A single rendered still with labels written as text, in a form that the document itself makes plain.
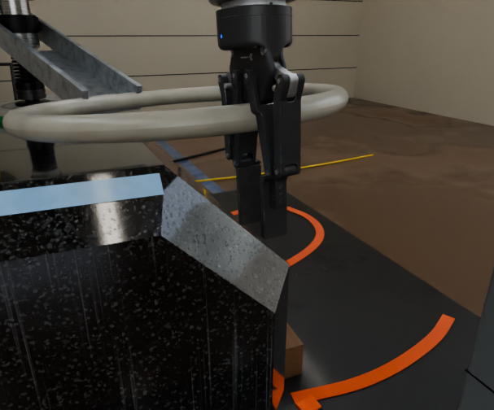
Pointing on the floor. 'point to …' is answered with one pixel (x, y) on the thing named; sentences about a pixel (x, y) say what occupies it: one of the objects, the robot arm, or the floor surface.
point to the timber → (293, 354)
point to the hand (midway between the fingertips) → (260, 202)
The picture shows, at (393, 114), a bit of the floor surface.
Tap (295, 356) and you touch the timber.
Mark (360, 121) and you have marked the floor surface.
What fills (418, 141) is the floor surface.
